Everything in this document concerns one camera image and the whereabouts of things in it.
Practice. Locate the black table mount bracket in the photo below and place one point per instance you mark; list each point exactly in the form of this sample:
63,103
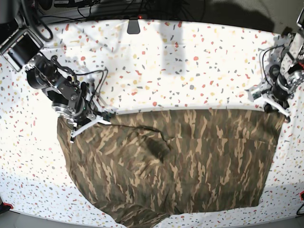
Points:
133,27

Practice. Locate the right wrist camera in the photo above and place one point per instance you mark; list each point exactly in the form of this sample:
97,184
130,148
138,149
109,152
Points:
107,116

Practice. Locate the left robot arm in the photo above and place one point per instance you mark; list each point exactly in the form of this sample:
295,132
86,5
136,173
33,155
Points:
282,71

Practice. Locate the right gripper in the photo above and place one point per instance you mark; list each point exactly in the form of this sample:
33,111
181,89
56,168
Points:
89,112

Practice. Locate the camouflage T-shirt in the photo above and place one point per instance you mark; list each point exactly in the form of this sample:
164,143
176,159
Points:
145,167

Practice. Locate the red object right edge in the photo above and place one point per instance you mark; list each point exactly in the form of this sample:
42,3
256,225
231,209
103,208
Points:
302,195

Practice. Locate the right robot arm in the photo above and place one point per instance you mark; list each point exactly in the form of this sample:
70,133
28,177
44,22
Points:
71,99

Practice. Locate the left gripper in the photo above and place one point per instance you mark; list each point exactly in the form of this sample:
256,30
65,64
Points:
275,95

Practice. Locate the red table corner clamp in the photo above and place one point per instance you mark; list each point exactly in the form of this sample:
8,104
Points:
5,207

